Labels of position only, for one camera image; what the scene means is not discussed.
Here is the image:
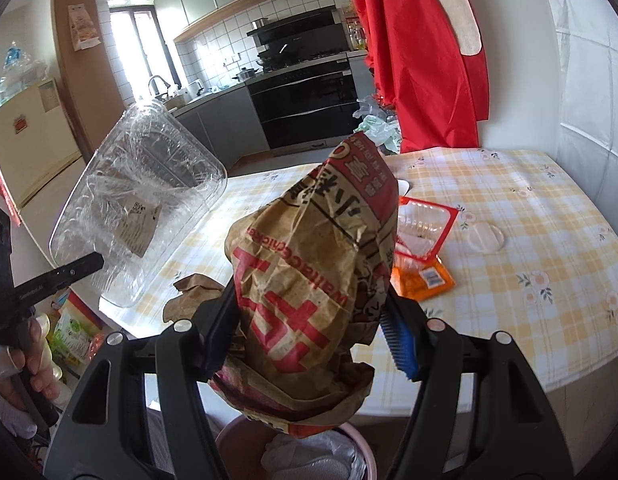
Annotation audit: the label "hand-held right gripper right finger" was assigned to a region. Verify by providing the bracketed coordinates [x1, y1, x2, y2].
[381, 295, 574, 480]

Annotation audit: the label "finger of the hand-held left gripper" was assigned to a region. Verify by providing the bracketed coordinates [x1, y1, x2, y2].
[11, 252, 106, 307]

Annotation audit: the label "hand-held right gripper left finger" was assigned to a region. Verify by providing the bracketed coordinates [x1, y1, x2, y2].
[59, 280, 240, 480]

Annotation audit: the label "brown paper wrapper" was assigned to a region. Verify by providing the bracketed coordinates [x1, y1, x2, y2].
[163, 272, 227, 326]

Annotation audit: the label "orange snack packet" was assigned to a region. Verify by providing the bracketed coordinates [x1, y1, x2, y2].
[389, 252, 457, 302]

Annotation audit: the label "printed brown paper bag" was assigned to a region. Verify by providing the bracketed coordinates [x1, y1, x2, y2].
[209, 132, 402, 438]

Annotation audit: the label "red plastic food tray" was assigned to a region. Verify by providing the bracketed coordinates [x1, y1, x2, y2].
[393, 196, 460, 262]

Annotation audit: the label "clear plastic food container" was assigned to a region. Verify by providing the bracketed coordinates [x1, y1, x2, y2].
[49, 99, 228, 308]

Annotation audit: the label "pink plastic bin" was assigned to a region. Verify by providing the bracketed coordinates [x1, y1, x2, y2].
[214, 410, 367, 480]

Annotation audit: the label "clear round plastic lid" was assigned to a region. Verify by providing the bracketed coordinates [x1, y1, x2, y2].
[461, 222, 506, 252]

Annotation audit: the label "white foam net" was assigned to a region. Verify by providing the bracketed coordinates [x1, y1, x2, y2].
[261, 430, 357, 480]

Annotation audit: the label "person's left hand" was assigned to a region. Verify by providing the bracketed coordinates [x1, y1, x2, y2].
[0, 312, 64, 438]

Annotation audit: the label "pile of colourful packets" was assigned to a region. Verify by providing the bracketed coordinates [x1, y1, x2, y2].
[39, 290, 110, 376]

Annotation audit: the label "paper note on refrigerator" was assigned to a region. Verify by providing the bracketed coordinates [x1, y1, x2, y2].
[39, 80, 60, 111]

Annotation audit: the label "yellow plaid floral tablecloth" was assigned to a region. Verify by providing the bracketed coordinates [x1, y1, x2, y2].
[101, 147, 618, 411]

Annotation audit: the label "grey lower kitchen cabinets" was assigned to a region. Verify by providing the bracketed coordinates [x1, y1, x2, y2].
[174, 87, 272, 171]

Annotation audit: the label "clear plastic bag bundle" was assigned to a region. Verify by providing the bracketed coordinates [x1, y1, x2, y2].
[0, 40, 47, 106]

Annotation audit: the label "pile of plastic bags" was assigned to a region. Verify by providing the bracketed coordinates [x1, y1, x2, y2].
[354, 92, 402, 153]

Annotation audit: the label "kitchen window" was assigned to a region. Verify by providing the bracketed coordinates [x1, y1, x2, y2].
[109, 7, 182, 106]

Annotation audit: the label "black built-in stove oven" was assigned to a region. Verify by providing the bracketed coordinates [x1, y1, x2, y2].
[245, 52, 360, 157]

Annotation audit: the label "hanging paper packet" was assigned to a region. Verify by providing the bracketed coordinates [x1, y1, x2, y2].
[68, 4, 100, 52]

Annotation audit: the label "red apron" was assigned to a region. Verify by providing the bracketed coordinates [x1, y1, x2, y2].
[345, 0, 490, 156]

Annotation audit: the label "black range hood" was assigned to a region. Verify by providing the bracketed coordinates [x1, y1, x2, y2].
[246, 6, 347, 68]

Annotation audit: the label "row of seasoning bottles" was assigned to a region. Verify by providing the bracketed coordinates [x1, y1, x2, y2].
[346, 15, 367, 51]

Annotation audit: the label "wooden door frame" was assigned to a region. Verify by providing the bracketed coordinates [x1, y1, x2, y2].
[51, 0, 134, 171]

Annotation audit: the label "white plastic wall sheet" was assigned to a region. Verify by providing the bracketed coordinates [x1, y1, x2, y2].
[536, 0, 618, 241]

